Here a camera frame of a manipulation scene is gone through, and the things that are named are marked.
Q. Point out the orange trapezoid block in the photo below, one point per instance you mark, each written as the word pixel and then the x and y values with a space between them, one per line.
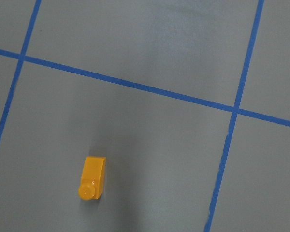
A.
pixel 92 178

